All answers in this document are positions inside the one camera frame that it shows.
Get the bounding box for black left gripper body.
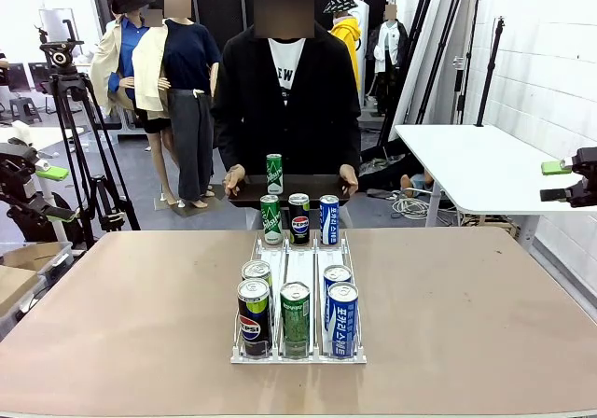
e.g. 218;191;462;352
0;138;41;207

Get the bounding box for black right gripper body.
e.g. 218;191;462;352
577;146;597;208

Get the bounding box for green Chilsung cider can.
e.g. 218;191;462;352
265;153;285;196
259;194;283;246
279;281;312;359

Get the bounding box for black Pepsi can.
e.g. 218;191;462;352
241;259;275;326
287;192;311;245
236;277;274;358

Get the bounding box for dark serving tray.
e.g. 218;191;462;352
227;174;358;209

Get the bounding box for person's right forearm black sleeve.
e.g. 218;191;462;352
212;118;243;172

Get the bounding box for person's left forearm black sleeve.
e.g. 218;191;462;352
335;118;363;170

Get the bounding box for person sitting on floor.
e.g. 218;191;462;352
358;140;435;195

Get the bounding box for person in black cardigan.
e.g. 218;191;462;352
212;0;363;204

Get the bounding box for person's right hand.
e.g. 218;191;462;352
222;164;247;199

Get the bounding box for person's left hand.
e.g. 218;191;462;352
339;163;359;197

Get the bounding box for black backpack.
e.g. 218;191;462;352
49;192;86;246

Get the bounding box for clear bin with cardboard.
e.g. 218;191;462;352
2;241;75;282

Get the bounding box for grey plastic stool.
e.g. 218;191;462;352
8;96;43;125

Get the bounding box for white side table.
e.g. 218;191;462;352
394;123;597;254

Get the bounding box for brown cardboard sheet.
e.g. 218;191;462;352
0;264;39;319

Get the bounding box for black light stand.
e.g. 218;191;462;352
475;16;507;128

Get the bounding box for black stand with silver clamp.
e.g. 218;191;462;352
451;0;482;125

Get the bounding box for black leaning stand poles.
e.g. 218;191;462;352
413;0;472;125

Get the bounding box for mannequin blue shirt black hat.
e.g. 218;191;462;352
90;0;174;204

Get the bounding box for dark mannequin base mat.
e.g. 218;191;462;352
154;183;234;218

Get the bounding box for mannequin navy shirt cream jacket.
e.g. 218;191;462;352
132;0;223;209

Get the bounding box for mannequin white shirt black jacket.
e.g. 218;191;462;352
367;3;410;116

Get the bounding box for blue Pocari Sweat can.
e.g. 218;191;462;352
327;281;360;358
319;194;340;246
323;264;353;333

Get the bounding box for white clear can rack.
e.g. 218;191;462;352
230;229;368;366

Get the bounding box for mannequin yellow hoodie bucket hat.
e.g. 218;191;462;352
323;0;364;95

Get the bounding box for black camera tripod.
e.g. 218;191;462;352
35;23;141;250

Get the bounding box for white coiled cable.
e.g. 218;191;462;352
391;188;433;221

